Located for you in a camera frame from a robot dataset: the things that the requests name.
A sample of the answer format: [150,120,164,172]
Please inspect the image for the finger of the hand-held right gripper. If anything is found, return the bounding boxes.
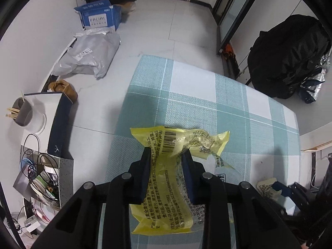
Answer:
[272,181,312,213]

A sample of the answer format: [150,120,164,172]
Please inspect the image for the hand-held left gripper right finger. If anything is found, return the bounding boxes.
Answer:
[181,150,297,249]

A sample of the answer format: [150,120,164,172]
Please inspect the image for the white cup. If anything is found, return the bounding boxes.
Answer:
[12,97,47,135]

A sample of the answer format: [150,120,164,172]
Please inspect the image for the orange and black tool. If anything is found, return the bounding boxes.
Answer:
[222,43,240,76]

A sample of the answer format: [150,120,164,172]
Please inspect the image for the blue cardboard box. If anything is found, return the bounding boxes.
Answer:
[74,0,122,32]

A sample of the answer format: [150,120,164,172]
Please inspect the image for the black framed sliding door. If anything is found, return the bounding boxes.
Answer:
[212,0,260,57]

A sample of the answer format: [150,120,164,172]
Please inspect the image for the black backpack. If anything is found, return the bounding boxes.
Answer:
[247,14,332,99]

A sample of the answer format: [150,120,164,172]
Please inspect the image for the brown paper bag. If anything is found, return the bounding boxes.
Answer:
[118,1,137,15]

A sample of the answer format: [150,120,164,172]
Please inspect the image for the yellow bread wrapper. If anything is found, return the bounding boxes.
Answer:
[130,125,230,235]

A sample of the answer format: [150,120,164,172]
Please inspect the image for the grey speckled storage box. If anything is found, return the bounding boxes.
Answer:
[14,153,74,209]

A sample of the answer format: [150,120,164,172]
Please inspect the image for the navy box with white top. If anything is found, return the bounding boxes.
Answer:
[24,92,76,160]

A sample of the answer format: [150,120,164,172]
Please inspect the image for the small brown bag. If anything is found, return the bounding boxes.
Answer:
[48,80,78,101]

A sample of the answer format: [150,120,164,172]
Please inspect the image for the white power adapter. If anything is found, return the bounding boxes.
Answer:
[24,215,39,232]

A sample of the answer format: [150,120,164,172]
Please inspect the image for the torn yellow wrapper strip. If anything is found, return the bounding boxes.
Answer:
[256,178,282,201]

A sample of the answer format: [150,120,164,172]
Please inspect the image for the checked teal tablecloth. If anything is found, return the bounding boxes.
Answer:
[100,54,301,249]

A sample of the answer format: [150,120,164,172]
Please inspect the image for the silver foil bag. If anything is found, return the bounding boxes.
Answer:
[298,54,332,104]

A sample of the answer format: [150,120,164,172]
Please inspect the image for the wooden chopsticks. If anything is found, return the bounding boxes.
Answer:
[5,90,25,118]

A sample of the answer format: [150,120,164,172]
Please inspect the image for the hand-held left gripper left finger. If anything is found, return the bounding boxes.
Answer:
[31,146,152,249]

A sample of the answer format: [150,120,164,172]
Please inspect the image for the grey mailer bag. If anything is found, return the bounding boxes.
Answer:
[52,30,121,79]

